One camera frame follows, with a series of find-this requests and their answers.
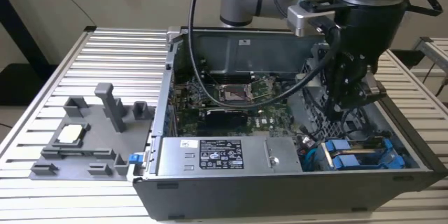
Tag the hard disk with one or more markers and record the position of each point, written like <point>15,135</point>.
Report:
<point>342,146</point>

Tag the metal slat side table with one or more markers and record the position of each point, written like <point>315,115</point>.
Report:
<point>432,48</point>

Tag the perforated metal drive cage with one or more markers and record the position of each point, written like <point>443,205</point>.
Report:
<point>315,119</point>

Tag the thin metal locking lever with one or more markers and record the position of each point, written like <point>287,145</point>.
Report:
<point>262,94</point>

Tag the green motherboard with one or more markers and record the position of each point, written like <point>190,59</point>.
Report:
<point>276,119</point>

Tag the CPU socket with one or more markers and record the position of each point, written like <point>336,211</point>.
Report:
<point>232,93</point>

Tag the black graphics card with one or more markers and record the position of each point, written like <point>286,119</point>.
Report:
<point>224,117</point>

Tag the dark grey PC case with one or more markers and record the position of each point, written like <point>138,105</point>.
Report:
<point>244,197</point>

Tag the silver power supply unit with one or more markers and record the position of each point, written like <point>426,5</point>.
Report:
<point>175,161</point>

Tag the blue case latch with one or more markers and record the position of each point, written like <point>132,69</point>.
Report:
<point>134,159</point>

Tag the grey parts rack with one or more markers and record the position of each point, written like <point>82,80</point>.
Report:
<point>98,140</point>

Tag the CPU chip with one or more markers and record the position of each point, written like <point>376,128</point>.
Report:
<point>70,133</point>

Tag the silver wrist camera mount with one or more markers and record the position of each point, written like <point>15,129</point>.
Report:
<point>299,19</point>

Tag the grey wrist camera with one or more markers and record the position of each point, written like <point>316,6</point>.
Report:
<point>374,87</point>

